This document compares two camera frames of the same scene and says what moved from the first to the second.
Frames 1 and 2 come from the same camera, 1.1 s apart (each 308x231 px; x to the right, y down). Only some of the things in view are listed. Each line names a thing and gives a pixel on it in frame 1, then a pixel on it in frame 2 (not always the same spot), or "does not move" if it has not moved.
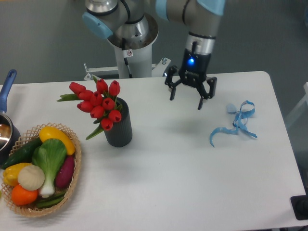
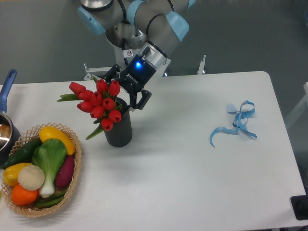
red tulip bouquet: (102, 104) does not move
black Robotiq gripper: (193, 70) -> (138, 72)
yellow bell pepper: (11, 173) does not move
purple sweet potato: (64, 174) does not move
